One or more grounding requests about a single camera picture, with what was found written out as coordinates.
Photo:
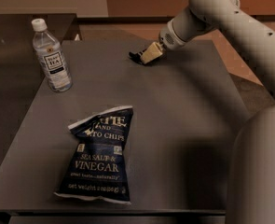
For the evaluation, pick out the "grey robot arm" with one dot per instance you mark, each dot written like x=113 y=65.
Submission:
x=251 y=184

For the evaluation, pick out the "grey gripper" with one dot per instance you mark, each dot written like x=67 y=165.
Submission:
x=168 y=38

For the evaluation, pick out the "blue vinegar chips bag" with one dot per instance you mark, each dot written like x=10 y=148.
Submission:
x=97 y=170

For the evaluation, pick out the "clear plastic tea bottle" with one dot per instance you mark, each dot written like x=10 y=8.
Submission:
x=50 y=56

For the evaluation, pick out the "black rxbar chocolate wrapper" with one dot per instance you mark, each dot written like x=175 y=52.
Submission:
x=137 y=57

